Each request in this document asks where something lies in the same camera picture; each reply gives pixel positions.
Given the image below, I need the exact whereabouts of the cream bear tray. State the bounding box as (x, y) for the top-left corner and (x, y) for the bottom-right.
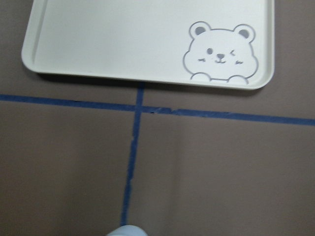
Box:
(21, 0), (275, 90)

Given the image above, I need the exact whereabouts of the light blue cup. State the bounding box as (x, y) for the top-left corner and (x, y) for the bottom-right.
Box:
(107, 225), (148, 236)

